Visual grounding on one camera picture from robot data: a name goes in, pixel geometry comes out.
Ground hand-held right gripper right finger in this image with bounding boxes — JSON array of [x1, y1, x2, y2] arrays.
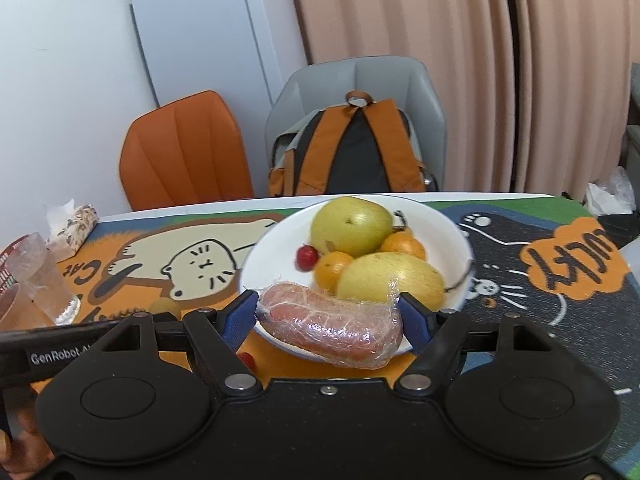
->
[[395, 294, 556, 396]]

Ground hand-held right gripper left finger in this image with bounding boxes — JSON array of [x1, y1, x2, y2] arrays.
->
[[87, 290, 264, 397]]

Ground large yellow mango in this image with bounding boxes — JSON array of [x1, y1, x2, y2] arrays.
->
[[336, 252, 446, 312]]

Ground white plate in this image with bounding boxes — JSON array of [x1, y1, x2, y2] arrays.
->
[[241, 194, 473, 366]]

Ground sausage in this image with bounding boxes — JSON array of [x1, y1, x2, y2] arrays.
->
[[256, 283, 404, 372]]

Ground small red fruit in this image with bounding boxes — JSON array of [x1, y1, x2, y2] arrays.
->
[[297, 245, 320, 272]]

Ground small orange tangerine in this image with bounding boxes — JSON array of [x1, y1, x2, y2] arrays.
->
[[313, 251, 354, 294]]

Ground green-yellow pear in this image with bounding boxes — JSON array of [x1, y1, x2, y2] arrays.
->
[[310, 197, 394, 259]]

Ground person's left hand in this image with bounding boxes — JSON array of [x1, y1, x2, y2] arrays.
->
[[0, 402, 56, 476]]

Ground clear plastic cup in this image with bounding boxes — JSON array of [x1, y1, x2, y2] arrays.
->
[[0, 282, 37, 333], [9, 232, 82, 326]]

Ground brown kiwi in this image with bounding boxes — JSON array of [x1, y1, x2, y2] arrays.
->
[[149, 297, 182, 319]]

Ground large orange tangerine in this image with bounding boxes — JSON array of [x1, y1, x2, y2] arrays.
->
[[381, 230, 427, 262]]

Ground red printed box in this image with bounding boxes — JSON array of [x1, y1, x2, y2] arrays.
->
[[0, 240, 27, 293]]

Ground patterned tissue pack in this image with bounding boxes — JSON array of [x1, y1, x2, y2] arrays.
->
[[46, 199, 100, 262]]

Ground cat printed table cloth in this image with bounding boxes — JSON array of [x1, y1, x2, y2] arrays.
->
[[0, 193, 640, 480]]

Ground orange chair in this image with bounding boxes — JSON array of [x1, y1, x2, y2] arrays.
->
[[119, 90, 256, 211]]

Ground orange and black backpack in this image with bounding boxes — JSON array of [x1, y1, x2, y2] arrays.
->
[[268, 90, 441, 197]]

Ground dark cloth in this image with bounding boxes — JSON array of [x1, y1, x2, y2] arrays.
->
[[597, 212, 640, 249]]

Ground white plastic bag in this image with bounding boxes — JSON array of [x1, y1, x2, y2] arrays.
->
[[584, 166, 637, 217]]

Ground grey chair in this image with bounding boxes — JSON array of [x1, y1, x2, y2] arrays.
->
[[265, 57, 446, 197]]

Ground white refrigerator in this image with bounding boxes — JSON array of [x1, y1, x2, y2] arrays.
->
[[129, 0, 308, 196]]

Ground beige curtain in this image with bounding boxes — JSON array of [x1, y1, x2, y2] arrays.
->
[[284, 0, 640, 202]]

